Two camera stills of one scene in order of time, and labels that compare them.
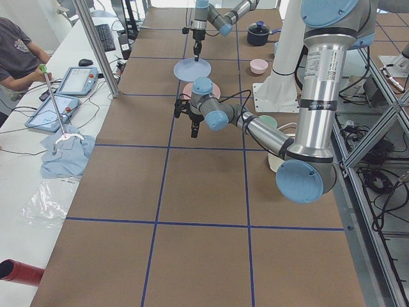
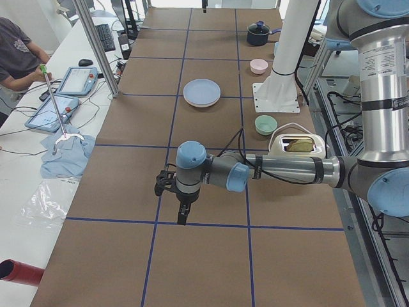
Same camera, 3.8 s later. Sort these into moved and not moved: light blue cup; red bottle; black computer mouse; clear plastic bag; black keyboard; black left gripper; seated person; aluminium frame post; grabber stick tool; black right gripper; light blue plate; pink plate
Moved: black left gripper; black right gripper; light blue plate; pink plate
Not moved: aluminium frame post; black computer mouse; light blue cup; clear plastic bag; grabber stick tool; black keyboard; seated person; red bottle
